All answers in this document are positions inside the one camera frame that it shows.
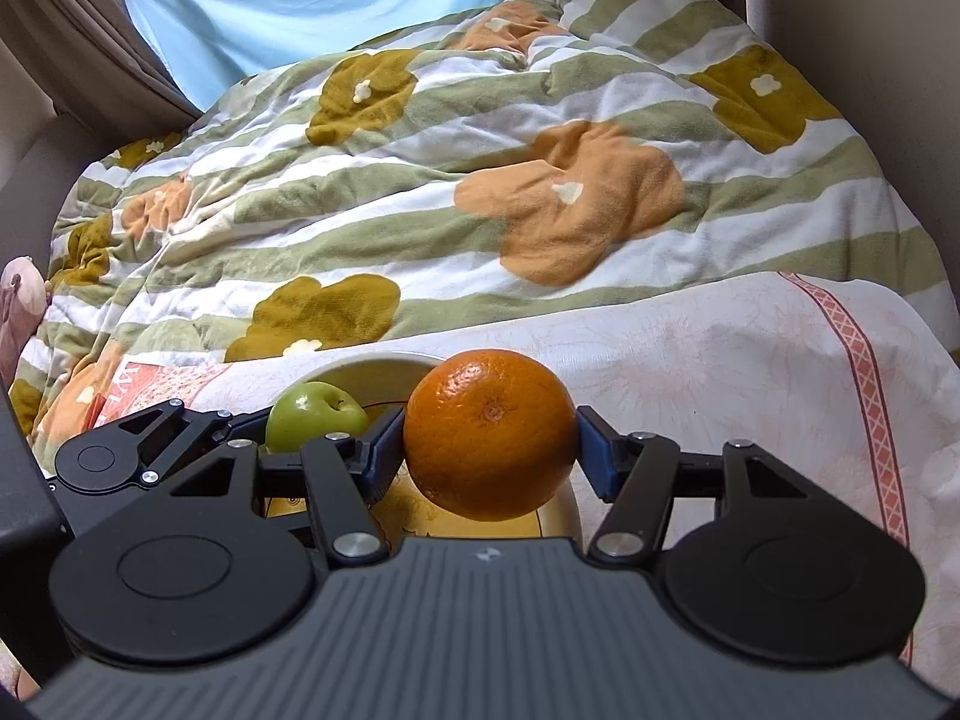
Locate green apple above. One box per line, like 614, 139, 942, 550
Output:
263, 380, 370, 454

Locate large orange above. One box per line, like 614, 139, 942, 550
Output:
404, 349, 579, 522

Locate pink plush toy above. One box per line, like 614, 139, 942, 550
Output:
0, 255, 49, 387

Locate beige headboard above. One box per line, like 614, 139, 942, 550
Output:
0, 114, 114, 271

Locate floral striped duvet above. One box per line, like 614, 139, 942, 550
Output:
10, 0, 958, 463

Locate left brown curtain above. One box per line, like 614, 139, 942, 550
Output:
2, 0, 200, 145

